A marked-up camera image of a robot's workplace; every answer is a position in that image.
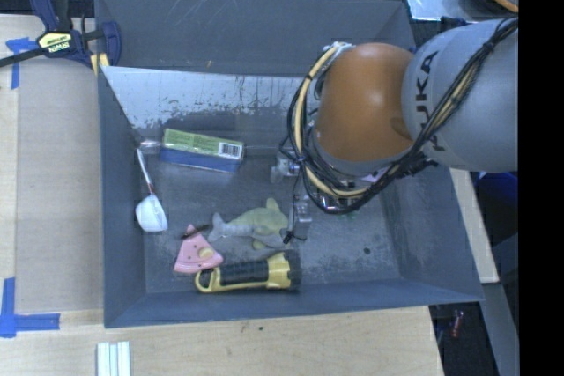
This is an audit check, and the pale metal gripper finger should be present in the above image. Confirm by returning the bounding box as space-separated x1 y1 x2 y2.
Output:
270 151 303 185
288 195 314 241

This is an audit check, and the yellow and grey toy dolphin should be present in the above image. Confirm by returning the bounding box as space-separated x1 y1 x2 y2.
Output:
206 197 292 251

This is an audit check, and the yellow and black flashlight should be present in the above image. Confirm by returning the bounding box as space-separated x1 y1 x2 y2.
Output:
194 249 303 294

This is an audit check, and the green and blue box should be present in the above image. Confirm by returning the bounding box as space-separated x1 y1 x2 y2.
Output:
158 128 247 174

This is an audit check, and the thin black stick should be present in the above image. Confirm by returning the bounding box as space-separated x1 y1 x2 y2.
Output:
180 224 211 240

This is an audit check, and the pink toy wedge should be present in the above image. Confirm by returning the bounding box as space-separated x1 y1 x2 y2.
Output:
172 224 225 276

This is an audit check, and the grey metal bin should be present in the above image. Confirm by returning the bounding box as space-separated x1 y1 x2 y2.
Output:
93 0 486 329

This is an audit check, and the white measuring spoon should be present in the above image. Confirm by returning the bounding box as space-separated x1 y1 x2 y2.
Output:
134 140 169 233

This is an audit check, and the pale wood board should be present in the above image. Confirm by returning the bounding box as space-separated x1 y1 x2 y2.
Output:
14 55 106 314

